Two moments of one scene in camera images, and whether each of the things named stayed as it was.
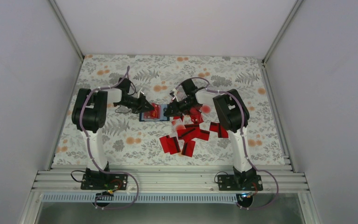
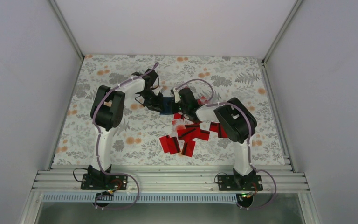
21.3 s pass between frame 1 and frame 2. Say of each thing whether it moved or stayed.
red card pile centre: stayed
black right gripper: moved
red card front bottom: stayed
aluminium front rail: stayed
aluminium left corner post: stayed
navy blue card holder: moved
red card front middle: stayed
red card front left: stayed
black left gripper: moved
